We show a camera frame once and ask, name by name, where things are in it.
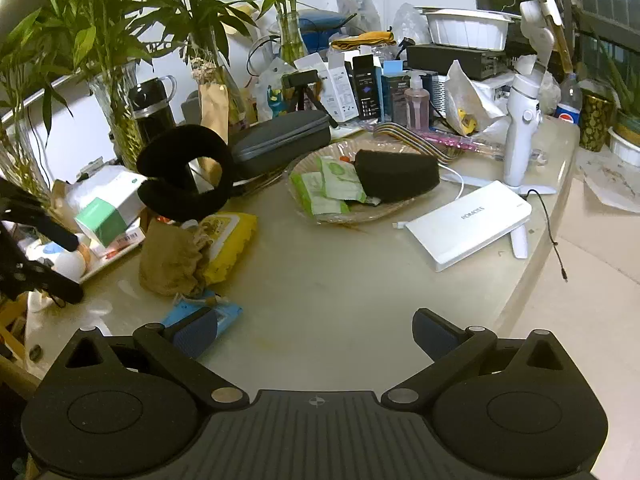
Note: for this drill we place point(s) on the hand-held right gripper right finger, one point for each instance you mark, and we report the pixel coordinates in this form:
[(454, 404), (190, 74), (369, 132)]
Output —
[(436, 332)]

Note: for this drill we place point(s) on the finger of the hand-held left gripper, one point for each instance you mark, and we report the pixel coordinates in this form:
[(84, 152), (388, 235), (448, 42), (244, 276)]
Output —
[(50, 225), (55, 285)]

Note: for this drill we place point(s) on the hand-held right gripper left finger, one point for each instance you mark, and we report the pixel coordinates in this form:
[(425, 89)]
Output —
[(197, 334)]

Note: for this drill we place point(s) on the black neck pillow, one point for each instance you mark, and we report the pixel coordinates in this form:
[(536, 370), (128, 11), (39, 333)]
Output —
[(165, 147)]

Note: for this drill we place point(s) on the white round jar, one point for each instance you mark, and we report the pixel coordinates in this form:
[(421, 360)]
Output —
[(70, 265)]

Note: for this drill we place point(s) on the blue packet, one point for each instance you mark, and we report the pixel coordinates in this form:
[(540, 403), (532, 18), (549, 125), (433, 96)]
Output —
[(227, 317)]

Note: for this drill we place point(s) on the brown cloth pouch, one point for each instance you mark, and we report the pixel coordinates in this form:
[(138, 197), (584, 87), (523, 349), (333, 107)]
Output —
[(170, 265)]

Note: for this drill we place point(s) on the yellow packet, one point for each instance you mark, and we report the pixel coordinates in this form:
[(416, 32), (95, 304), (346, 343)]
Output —
[(230, 240)]

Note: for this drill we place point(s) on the white power bank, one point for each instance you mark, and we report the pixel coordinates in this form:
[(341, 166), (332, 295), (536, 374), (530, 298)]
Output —
[(465, 225)]

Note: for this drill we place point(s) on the glass bowl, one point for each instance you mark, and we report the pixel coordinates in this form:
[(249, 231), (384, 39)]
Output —
[(400, 210)]

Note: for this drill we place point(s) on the black thermos bottle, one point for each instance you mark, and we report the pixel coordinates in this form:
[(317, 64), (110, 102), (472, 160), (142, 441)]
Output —
[(152, 115)]

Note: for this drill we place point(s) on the black sponge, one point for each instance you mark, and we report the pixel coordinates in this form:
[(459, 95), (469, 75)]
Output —
[(395, 175)]

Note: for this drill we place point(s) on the green wet wipe packet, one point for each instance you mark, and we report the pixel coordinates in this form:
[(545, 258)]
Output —
[(320, 205), (342, 180)]

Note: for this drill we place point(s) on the pink translucent tube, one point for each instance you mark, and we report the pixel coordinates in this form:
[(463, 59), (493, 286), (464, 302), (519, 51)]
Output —
[(460, 141)]

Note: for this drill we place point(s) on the brown paper bag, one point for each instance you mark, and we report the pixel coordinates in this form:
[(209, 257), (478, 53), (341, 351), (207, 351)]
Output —
[(212, 110)]

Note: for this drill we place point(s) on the grey zip case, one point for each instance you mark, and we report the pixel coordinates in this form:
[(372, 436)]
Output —
[(280, 140)]

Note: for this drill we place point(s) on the white phone gimbal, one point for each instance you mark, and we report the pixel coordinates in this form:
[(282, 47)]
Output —
[(520, 125)]

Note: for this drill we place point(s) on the pink soap pump bottle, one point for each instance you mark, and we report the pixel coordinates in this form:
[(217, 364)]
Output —
[(417, 107)]

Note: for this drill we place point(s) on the crumpled paper sheet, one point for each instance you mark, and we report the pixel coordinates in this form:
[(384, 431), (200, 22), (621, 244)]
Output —
[(610, 180)]

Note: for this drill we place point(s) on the blue product box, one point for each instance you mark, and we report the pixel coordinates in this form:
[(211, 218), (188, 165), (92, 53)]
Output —
[(395, 95)]

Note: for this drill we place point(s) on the white plastic bag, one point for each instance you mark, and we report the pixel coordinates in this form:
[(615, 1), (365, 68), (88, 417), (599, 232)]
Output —
[(465, 90)]

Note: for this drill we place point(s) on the clear bag with blue item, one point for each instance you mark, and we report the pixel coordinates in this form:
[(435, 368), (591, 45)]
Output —
[(275, 95)]

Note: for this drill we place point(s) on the black product box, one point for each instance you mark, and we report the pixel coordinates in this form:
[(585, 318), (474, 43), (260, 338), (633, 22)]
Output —
[(367, 90)]

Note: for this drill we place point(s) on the white product box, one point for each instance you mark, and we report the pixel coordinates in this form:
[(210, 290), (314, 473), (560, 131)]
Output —
[(340, 95)]

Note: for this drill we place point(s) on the cola bottle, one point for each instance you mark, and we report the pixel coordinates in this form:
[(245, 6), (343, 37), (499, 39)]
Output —
[(568, 105)]

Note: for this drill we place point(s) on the white plant pot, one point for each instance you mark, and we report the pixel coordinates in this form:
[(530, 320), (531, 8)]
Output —
[(625, 147)]

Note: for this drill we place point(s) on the gold patterned plant pot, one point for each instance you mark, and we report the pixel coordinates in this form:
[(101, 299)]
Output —
[(597, 122)]

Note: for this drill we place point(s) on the black electronic box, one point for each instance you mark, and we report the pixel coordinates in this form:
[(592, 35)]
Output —
[(450, 57)]

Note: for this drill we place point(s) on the yellow cloth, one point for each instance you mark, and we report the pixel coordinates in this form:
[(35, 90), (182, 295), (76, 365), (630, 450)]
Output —
[(365, 40)]

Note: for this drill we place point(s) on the slim glass vase with bamboo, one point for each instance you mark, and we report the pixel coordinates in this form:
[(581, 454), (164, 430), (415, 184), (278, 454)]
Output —
[(292, 45)]

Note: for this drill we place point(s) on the white plastic food container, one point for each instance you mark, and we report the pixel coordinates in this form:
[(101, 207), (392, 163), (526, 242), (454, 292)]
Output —
[(465, 30)]

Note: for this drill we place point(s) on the clear plastic bag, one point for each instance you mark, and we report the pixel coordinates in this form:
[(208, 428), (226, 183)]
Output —
[(410, 22)]

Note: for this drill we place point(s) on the wooden stick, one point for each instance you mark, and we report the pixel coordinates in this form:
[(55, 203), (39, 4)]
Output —
[(560, 35)]

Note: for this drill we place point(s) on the small camera on tripod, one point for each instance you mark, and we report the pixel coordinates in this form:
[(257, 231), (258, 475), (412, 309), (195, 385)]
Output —
[(300, 80)]

